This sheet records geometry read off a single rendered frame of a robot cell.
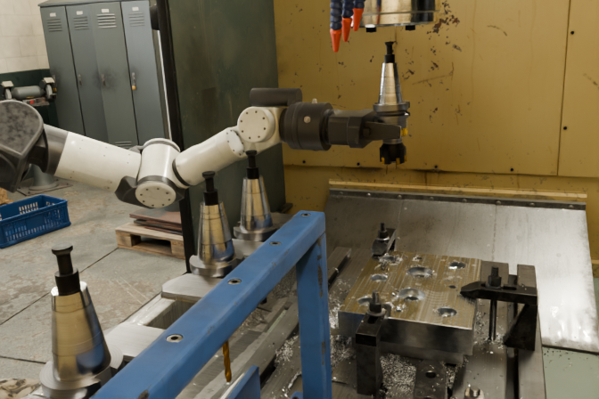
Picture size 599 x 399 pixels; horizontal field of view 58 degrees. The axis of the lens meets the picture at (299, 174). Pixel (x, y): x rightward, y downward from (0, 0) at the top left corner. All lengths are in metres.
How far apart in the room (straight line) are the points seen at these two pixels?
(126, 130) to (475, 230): 4.51
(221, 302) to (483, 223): 1.50
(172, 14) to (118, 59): 4.33
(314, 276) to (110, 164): 0.51
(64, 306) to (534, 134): 1.71
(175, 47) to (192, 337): 1.10
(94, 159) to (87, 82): 5.00
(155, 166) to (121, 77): 4.74
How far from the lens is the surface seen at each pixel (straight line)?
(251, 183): 0.71
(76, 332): 0.46
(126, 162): 1.12
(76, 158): 1.11
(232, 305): 0.54
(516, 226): 1.95
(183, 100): 1.53
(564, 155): 1.99
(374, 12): 0.87
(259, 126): 0.98
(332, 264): 1.40
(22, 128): 1.10
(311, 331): 0.83
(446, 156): 2.00
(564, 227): 1.97
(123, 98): 5.85
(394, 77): 0.94
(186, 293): 0.59
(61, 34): 6.22
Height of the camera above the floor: 1.48
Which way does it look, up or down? 15 degrees down
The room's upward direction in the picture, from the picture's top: 3 degrees counter-clockwise
